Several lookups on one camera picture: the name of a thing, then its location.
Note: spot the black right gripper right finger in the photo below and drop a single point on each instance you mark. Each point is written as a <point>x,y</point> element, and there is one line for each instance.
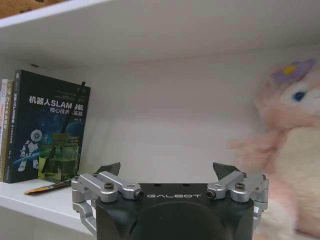
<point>237,183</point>

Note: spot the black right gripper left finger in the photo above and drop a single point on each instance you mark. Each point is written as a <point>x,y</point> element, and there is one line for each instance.
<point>100,183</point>

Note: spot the green glass diffuser bottle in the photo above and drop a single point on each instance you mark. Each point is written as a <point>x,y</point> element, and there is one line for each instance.
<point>58,157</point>

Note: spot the orange brown sachet packet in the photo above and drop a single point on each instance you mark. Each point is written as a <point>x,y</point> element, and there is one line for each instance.
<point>46,188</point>

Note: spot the pink plush bunny toy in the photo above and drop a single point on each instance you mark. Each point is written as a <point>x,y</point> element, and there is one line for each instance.
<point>282,140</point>

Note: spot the black robot SLAM book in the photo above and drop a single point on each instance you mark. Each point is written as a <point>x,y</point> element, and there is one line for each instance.
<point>47,120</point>

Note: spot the olive spine book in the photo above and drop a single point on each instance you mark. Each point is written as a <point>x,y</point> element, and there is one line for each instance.
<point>7,120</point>

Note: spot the white spine book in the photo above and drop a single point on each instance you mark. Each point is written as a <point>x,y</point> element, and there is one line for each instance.
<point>2,97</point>

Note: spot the white shelf board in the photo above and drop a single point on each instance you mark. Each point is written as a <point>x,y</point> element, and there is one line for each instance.
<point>155,27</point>

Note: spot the brown plush toy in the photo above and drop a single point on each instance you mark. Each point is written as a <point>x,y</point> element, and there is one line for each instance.
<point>15,6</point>

